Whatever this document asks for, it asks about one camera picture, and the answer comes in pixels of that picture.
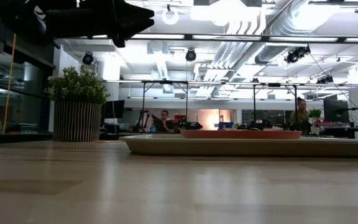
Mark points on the person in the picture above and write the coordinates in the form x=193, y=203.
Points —
x=165, y=119
x=300, y=116

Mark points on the potted green plant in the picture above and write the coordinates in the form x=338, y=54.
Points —
x=76, y=93

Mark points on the blue box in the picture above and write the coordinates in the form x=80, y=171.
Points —
x=225, y=125

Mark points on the beige plastic tray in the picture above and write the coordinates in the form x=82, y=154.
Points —
x=244, y=147

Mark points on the orange plate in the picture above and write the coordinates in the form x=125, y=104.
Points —
x=241, y=134

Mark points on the black suspended light bar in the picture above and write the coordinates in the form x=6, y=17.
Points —
x=188, y=37

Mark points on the black computer monitor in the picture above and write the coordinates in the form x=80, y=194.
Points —
x=114, y=109
x=336, y=110

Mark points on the round black ceiling spotlight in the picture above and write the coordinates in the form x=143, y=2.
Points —
x=88, y=59
x=190, y=55

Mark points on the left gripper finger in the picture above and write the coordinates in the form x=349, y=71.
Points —
x=135, y=26
x=135, y=12

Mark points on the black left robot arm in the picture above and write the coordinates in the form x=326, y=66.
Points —
x=20, y=21

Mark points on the small potted plant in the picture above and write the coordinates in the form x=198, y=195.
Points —
x=315, y=113

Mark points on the black ceiling camera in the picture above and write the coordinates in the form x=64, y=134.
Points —
x=297, y=54

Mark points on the black metal rig frame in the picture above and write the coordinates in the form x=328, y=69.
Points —
x=273, y=84
x=166, y=82

